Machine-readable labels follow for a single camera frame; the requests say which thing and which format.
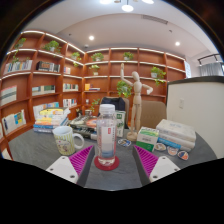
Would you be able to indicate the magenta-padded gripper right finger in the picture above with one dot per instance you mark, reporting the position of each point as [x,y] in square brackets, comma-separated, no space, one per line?
[164,166]

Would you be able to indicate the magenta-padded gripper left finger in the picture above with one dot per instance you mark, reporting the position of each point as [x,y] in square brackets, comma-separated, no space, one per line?
[60,166]

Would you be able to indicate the clear plastic water bottle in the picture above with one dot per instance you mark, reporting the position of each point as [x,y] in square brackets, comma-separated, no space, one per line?
[106,136]

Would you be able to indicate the round printed sticker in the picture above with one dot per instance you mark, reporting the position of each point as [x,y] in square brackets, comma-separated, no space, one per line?
[183,155]
[160,147]
[172,151]
[124,142]

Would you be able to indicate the yellow striped ceramic mug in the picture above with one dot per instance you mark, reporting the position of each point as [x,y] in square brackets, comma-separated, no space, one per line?
[64,141]

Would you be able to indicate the small green white box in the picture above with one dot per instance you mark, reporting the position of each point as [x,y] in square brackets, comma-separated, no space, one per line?
[146,140]

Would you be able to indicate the stack of colourful books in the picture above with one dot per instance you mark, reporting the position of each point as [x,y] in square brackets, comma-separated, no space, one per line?
[50,120]

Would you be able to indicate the tan upholstered chair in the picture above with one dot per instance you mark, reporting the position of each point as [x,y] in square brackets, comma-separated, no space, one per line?
[153,113]

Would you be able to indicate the tall green white carton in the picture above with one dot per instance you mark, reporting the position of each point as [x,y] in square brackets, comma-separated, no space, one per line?
[120,125]

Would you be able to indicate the white counter with dark top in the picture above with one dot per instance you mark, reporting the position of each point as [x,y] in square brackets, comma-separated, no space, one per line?
[200,113]

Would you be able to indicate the wooden artist mannequin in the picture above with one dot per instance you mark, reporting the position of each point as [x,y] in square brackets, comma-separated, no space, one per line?
[136,100]

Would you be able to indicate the dark blue chair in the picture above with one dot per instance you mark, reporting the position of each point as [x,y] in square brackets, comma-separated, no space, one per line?
[113,101]

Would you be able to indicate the wooden shelf unit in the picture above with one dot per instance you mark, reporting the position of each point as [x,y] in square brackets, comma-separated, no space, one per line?
[40,80]

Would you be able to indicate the grey curtain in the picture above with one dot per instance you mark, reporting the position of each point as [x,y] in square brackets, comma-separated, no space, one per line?
[211,69]

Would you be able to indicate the recessed ceiling spotlight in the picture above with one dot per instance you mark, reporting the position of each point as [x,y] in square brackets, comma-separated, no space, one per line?
[177,43]
[91,37]

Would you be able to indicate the ceiling air vent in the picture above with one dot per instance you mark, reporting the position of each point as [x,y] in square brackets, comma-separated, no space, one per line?
[154,19]

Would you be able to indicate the branched ceiling lamp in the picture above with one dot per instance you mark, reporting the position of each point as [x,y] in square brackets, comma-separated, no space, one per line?
[127,8]

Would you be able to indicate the white wall socket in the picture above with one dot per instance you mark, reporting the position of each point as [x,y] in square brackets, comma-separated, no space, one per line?
[181,103]

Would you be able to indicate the black curtain rail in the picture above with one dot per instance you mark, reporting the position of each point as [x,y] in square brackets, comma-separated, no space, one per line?
[208,57]

